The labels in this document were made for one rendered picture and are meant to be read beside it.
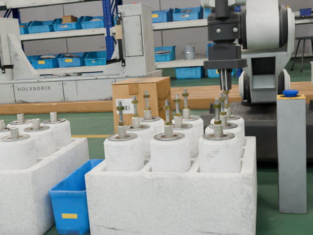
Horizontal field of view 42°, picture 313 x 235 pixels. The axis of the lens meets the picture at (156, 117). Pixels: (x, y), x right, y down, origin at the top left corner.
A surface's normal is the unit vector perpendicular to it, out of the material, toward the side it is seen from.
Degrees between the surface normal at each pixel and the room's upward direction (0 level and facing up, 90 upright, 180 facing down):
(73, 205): 92
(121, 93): 90
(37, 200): 90
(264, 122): 46
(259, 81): 60
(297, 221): 0
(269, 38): 124
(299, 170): 90
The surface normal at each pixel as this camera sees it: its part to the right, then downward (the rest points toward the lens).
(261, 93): -0.12, 0.83
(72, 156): 0.98, -0.03
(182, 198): -0.25, 0.18
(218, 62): -0.47, 0.18
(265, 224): -0.07, -0.98
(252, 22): -0.26, -0.07
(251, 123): -0.22, -0.55
